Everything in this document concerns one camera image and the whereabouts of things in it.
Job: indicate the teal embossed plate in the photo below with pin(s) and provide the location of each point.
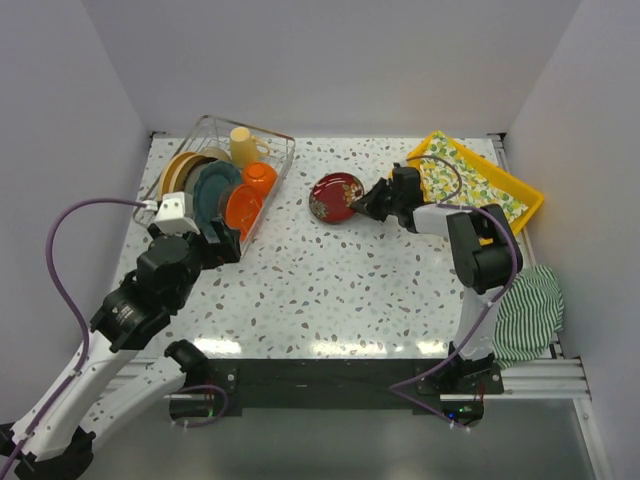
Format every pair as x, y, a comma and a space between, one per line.
232, 177

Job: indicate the yellow plate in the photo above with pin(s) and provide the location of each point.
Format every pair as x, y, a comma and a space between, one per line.
168, 172
184, 169

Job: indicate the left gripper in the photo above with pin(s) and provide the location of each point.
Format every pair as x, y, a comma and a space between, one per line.
227, 250

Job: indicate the red floral plate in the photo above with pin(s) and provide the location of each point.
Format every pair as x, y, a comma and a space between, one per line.
331, 197

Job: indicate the yellow plate inner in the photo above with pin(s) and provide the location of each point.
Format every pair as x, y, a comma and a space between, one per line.
184, 169

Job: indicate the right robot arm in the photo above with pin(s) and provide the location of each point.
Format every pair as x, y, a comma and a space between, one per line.
486, 260

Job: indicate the chrome wire dish rack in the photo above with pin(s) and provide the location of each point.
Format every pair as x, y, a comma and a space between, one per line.
214, 131

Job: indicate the green striped cloth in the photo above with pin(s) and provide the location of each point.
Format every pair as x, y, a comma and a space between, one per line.
530, 314

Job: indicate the lemon print cloth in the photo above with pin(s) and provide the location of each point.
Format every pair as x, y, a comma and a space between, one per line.
452, 173

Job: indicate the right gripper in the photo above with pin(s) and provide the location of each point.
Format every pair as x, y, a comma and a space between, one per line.
368, 204

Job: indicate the yellow plastic tray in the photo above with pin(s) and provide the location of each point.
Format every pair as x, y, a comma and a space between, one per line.
486, 147

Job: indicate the beige small plate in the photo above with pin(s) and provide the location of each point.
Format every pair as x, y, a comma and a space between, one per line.
216, 153

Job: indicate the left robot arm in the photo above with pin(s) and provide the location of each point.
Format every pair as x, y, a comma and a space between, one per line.
58, 437

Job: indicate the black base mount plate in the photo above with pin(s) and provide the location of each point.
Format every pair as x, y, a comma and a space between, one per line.
230, 387

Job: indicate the orange plate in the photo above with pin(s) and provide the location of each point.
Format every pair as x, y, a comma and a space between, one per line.
243, 206

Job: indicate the dark brown beige plate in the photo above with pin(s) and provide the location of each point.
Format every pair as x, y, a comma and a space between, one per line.
189, 180

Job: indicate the yellow ceramic mug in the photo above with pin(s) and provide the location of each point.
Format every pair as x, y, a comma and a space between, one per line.
245, 148

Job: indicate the yellow plate outer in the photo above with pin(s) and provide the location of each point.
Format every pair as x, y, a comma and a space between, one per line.
168, 172

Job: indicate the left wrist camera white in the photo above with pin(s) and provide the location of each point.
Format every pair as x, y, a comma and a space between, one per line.
173, 214

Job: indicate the orange ceramic bowl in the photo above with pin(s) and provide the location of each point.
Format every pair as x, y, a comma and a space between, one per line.
260, 176

